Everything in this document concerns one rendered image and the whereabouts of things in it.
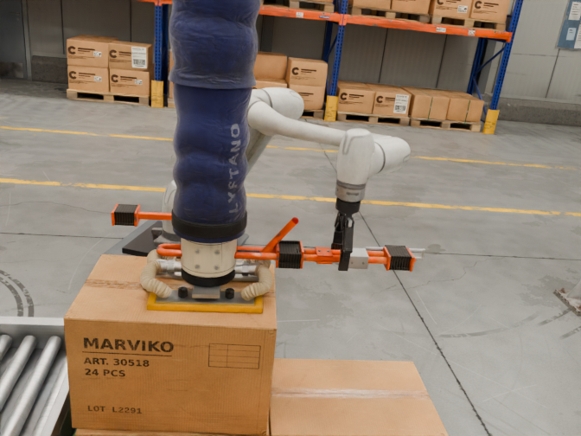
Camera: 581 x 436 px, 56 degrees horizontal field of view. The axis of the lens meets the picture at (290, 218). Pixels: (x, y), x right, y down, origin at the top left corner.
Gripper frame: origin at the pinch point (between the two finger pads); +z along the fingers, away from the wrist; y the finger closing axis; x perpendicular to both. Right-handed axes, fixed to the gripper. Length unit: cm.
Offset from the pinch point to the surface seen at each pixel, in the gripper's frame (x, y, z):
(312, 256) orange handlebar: -9.5, 3.8, -1.5
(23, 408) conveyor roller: -97, 13, 53
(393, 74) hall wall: 244, -850, 45
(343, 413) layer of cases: 7, 11, 54
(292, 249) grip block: -15.6, 1.2, -2.3
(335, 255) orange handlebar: -2.0, 3.0, -1.9
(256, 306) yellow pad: -26.2, 14.7, 10.8
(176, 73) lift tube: -52, 8, -54
